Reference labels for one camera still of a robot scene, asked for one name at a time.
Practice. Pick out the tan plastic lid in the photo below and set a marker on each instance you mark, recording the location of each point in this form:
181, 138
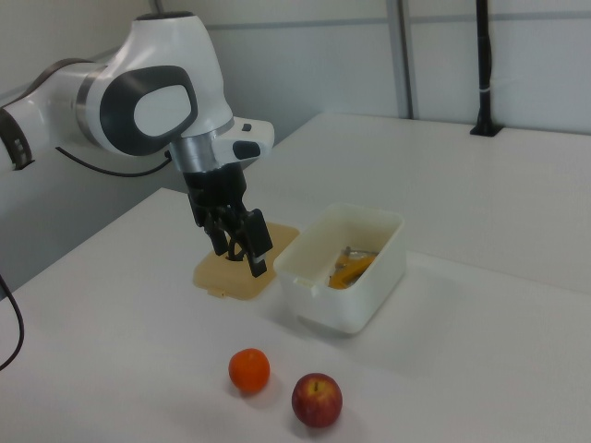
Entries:
221, 277

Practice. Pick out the grey partition post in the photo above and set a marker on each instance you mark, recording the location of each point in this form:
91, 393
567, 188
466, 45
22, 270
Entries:
155, 5
405, 60

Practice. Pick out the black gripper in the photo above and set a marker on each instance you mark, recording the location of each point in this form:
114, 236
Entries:
214, 189

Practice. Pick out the yellow and grey toy tool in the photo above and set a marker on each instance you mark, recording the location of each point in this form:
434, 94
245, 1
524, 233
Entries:
341, 279

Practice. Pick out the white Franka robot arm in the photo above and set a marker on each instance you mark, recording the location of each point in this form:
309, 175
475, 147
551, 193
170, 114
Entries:
157, 51

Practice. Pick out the white plastic container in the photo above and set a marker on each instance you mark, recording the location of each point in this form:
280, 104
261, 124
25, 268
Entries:
341, 314

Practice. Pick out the black pole with base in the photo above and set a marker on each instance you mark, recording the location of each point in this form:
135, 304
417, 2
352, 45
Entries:
483, 69

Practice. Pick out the red toy apple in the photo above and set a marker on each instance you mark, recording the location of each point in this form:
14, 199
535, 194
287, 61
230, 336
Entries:
317, 401

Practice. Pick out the orange toy fruit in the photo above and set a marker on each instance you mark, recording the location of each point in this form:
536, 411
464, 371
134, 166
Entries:
249, 369

